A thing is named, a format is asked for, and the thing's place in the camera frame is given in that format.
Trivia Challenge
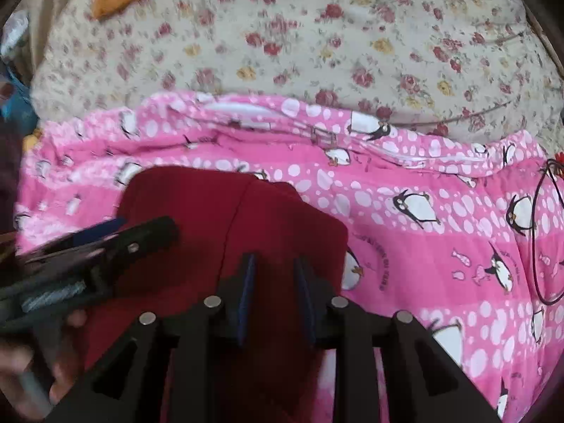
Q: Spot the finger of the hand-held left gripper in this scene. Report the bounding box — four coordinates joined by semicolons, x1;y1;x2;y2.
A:
26;217;128;258
94;216;180;258

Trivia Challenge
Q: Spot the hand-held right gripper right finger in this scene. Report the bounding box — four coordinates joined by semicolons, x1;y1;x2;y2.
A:
293;256;491;423

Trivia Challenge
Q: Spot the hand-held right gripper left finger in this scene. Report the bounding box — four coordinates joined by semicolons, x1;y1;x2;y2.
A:
44;253;258;423

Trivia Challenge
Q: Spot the dark red garment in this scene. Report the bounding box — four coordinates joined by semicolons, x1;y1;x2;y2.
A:
84;166;350;423

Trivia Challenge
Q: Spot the person's left hand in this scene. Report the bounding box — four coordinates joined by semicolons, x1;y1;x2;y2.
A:
0;309;89;420

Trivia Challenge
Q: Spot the pink penguin print blanket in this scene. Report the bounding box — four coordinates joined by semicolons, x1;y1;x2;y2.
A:
13;92;564;423

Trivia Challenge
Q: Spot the blue plastic bag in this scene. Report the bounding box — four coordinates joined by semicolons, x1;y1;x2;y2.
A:
0;66;38;135

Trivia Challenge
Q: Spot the grey beige fabric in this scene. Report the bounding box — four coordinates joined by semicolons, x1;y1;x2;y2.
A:
24;0;109;71

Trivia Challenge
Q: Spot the floral bed sheet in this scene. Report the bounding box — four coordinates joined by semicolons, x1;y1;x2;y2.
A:
31;0;564;146

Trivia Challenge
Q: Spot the black cable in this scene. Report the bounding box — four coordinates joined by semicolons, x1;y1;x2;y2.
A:
531;159;564;307

